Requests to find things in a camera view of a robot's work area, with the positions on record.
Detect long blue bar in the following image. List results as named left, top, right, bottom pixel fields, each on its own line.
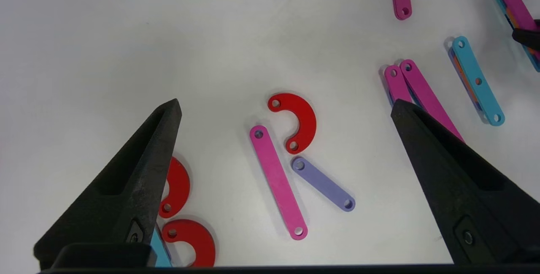
left=151, top=225, right=173, bottom=268

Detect long pink bar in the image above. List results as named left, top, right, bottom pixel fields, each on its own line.
left=400, top=59, right=465, bottom=143
left=383, top=65, right=415, bottom=106
left=249, top=125, right=308, bottom=241

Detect large red C-shaped piece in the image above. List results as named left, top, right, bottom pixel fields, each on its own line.
left=162, top=219, right=216, bottom=268

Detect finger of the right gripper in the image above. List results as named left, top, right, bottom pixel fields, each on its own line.
left=512, top=19, right=540, bottom=53

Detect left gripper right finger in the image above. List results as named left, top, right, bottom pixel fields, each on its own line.
left=390, top=99, right=540, bottom=265

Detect purple short bar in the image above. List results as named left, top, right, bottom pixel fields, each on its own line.
left=291, top=156, right=356, bottom=212

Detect blue bar with orange backing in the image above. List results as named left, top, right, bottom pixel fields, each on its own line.
left=448, top=36, right=506, bottom=127

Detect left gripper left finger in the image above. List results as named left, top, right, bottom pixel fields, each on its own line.
left=34, top=98, right=183, bottom=269

